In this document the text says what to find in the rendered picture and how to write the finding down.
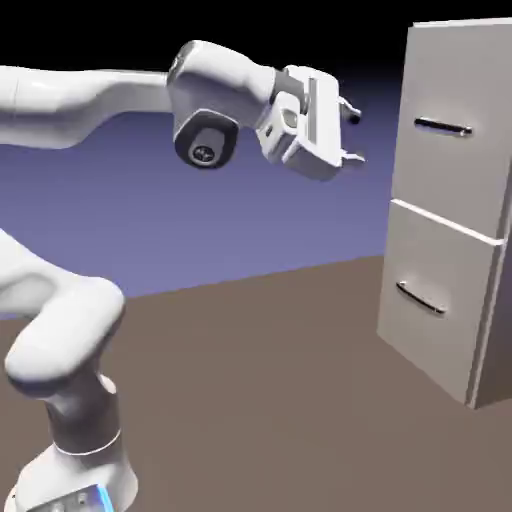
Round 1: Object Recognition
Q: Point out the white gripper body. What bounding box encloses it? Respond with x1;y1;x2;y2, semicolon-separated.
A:
280;64;344;183

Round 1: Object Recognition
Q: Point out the large grey drawer front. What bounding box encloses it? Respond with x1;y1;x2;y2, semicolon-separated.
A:
392;22;512;241

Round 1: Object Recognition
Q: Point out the grey cabinet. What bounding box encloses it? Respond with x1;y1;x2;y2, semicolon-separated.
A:
376;16;512;411

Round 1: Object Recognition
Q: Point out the small grey drawer front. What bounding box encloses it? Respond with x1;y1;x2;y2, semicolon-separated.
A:
376;199;506;406

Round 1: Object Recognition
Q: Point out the straight dark metal handle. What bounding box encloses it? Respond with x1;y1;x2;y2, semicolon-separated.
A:
413;117;474;138

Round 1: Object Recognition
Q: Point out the curved dark metal handle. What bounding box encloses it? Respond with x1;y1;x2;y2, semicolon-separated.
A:
395;280;448;317

